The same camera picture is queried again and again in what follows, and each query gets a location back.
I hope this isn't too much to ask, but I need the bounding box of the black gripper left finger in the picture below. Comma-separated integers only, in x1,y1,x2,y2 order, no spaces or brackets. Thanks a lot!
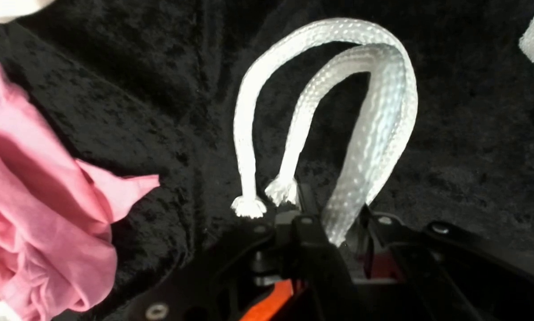
128,213,369,321

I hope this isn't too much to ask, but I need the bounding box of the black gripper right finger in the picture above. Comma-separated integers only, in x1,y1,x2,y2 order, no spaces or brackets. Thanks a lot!
360,206,534,321

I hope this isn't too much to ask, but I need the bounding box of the white braided rope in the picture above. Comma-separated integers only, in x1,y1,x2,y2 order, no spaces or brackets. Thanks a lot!
228,15,421,247

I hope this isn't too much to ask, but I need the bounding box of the black velvet tablecloth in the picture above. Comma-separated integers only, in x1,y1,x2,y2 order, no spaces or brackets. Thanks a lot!
0,0,534,321

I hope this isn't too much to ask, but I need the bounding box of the pink cloth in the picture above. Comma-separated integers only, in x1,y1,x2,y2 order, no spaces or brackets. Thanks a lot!
0,56,162,321

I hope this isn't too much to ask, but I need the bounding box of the peach cloth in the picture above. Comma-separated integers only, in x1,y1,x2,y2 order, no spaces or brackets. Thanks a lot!
0,0,56,24

